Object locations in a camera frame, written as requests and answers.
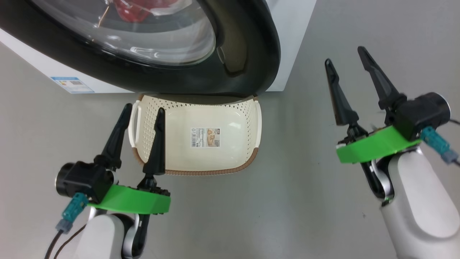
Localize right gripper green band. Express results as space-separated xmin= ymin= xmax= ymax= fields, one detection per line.
xmin=325 ymin=46 xmax=422 ymax=164

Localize left camera cable teal plug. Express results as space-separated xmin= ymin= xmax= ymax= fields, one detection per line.
xmin=44 ymin=192 xmax=89 ymax=259

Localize red and white garment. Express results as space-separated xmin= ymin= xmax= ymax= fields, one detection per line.
xmin=111 ymin=0 xmax=180 ymax=23

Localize black-rimmed glass washer door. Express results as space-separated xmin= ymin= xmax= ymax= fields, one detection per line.
xmin=0 ymin=0 xmax=281 ymax=97

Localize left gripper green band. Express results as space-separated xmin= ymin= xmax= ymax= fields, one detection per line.
xmin=88 ymin=103 xmax=171 ymax=215

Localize basket product label sticker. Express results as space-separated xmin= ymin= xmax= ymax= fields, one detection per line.
xmin=190 ymin=127 xmax=221 ymax=149

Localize cream perforated laundry basket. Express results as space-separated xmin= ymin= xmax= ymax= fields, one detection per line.
xmin=128 ymin=93 xmax=262 ymax=176

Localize white front-load washing machine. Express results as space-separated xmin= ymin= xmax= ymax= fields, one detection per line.
xmin=0 ymin=0 xmax=317 ymax=94

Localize blue energy label sticker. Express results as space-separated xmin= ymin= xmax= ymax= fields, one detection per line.
xmin=50 ymin=76 xmax=95 ymax=94

